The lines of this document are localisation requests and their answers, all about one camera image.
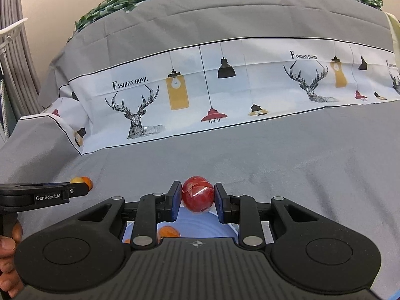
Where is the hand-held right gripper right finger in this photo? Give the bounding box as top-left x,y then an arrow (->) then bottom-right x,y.
214,183 -> 317,248

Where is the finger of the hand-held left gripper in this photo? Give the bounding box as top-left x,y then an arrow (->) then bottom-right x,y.
69,182 -> 90,198

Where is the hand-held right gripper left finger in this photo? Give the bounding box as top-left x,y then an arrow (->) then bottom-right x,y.
76,180 -> 183,251

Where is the plastic-wrapped orange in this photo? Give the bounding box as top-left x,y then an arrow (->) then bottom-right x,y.
157,225 -> 182,242
70,176 -> 94,191

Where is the plastic-wrapped red fruit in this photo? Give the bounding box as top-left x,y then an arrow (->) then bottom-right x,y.
181,176 -> 216,214

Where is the light blue plate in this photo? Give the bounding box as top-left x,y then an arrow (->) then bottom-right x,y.
122,208 -> 273,248

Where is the person's left hand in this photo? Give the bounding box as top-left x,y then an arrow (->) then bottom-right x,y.
0,220 -> 25,299

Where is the grey printed bed sheet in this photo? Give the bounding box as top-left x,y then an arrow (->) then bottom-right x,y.
0,0 -> 400,257

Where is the grey ribbed curtain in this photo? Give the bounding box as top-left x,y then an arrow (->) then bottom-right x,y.
0,0 -> 43,117

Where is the green checked cloth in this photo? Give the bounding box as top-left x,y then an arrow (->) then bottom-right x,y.
73,0 -> 384,32

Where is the cream cloth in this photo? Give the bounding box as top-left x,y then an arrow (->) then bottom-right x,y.
386,12 -> 400,52

